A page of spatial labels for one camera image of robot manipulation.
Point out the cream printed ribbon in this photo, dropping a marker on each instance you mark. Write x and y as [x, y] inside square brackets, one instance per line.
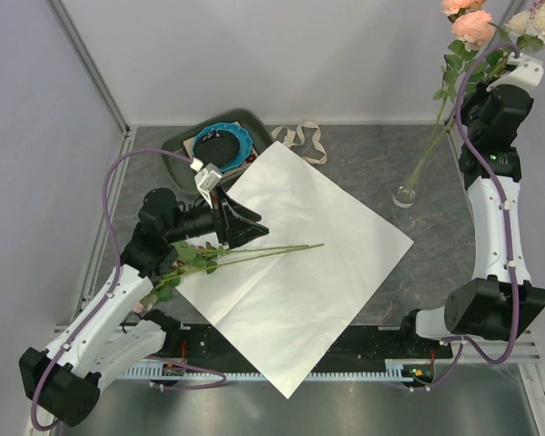
[296, 137]

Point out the clear glass vase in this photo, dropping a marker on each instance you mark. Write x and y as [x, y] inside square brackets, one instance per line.
[407, 193]

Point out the light pink rose stem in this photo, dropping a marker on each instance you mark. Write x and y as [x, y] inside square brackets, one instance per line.
[165, 286]

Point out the aluminium frame rail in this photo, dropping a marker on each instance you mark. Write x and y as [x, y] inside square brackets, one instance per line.
[77, 43]

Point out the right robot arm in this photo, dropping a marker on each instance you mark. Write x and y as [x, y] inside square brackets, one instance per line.
[499, 303]

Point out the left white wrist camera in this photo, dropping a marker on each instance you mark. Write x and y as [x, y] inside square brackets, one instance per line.
[207, 177]

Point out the grey green plastic tray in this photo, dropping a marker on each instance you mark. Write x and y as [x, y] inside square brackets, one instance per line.
[182, 174]

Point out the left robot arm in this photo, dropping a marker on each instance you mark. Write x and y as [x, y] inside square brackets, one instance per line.
[68, 376]

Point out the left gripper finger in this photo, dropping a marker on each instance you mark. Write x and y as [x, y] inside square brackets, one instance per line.
[230, 206]
[240, 235]

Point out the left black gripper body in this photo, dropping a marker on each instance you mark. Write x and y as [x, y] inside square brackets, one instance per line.
[222, 217]

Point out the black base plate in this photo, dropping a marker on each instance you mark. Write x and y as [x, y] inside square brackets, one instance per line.
[358, 349]

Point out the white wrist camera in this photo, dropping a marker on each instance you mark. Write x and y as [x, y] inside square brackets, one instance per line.
[524, 72]
[207, 177]

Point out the peach double rose stem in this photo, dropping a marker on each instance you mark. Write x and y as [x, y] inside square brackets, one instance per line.
[471, 29]

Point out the blue scalloped bowl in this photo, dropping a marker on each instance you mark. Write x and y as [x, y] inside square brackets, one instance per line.
[220, 147]

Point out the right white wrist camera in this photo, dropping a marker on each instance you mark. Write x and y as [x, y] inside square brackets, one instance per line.
[524, 72]

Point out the wooden puzzle board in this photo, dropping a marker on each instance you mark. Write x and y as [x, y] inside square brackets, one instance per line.
[250, 159]

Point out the slotted cable duct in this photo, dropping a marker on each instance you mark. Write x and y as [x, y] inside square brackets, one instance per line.
[149, 370]

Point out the white wrapping paper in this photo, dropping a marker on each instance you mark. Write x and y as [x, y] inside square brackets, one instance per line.
[284, 299]

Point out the small pink rose stem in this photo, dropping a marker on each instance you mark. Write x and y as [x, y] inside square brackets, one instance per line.
[197, 258]

